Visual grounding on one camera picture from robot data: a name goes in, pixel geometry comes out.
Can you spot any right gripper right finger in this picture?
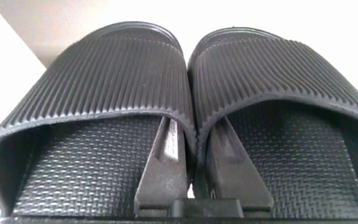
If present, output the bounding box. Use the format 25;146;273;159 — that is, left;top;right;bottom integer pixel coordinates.
204;116;275;218

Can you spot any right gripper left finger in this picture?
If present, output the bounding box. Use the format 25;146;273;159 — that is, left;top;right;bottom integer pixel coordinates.
134;116;190;218

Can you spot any black ribbed rubber slipper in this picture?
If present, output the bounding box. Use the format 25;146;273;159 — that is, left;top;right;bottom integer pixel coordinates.
187;26;358;220
0;21;198;219

